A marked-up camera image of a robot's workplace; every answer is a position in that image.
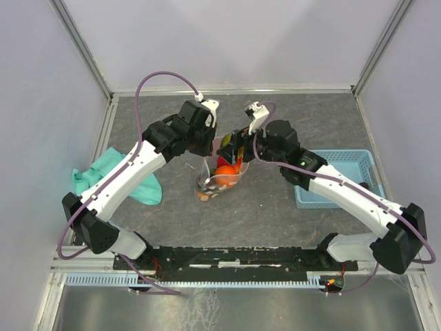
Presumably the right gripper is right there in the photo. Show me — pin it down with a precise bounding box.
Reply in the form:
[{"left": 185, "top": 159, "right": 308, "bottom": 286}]
[{"left": 217, "top": 119, "right": 285, "bottom": 167}]

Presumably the red apple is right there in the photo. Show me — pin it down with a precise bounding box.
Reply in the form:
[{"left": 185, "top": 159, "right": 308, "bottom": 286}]
[{"left": 216, "top": 156, "right": 230, "bottom": 168}]

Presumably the orange tangerine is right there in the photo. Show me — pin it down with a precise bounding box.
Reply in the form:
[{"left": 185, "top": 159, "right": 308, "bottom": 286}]
[{"left": 214, "top": 165, "right": 238, "bottom": 186}]

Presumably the clear dotted zip bag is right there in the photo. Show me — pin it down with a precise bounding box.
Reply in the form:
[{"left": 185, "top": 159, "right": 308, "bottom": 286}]
[{"left": 195, "top": 134, "right": 249, "bottom": 201}]

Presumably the green mango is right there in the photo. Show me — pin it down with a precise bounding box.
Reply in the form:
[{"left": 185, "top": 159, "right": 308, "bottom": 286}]
[{"left": 220, "top": 134, "right": 233, "bottom": 148}]

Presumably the red yellow peach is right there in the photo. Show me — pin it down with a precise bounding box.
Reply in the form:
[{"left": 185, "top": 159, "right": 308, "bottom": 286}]
[{"left": 196, "top": 191, "right": 211, "bottom": 201}]

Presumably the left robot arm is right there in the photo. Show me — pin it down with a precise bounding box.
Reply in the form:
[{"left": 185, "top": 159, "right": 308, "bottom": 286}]
[{"left": 62, "top": 99, "right": 219, "bottom": 269}]

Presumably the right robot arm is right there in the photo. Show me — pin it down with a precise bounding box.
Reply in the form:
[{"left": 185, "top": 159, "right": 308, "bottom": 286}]
[{"left": 216, "top": 120, "right": 427, "bottom": 274}]

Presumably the teal cloth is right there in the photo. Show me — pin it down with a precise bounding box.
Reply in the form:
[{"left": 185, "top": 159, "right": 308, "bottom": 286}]
[{"left": 72, "top": 148, "right": 163, "bottom": 205}]

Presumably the blue plastic basket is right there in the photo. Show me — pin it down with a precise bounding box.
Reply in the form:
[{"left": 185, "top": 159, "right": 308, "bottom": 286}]
[{"left": 294, "top": 149, "right": 385, "bottom": 209}]

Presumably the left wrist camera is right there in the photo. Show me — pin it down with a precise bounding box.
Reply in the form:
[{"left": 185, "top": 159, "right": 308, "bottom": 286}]
[{"left": 194, "top": 92, "right": 220, "bottom": 128}]

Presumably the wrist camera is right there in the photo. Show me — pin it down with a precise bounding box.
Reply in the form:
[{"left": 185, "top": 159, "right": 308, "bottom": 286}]
[
  {"left": 194, "top": 92, "right": 220, "bottom": 128},
  {"left": 245, "top": 102, "right": 270, "bottom": 135}
]

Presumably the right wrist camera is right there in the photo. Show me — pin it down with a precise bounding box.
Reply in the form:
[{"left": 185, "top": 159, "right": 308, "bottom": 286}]
[{"left": 245, "top": 102, "right": 270, "bottom": 135}]

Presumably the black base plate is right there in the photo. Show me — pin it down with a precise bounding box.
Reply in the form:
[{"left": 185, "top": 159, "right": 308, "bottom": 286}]
[{"left": 132, "top": 246, "right": 358, "bottom": 281}]

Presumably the blue cable duct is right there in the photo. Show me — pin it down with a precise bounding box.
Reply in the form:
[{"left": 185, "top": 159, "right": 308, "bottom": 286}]
[{"left": 65, "top": 272, "right": 325, "bottom": 289}]

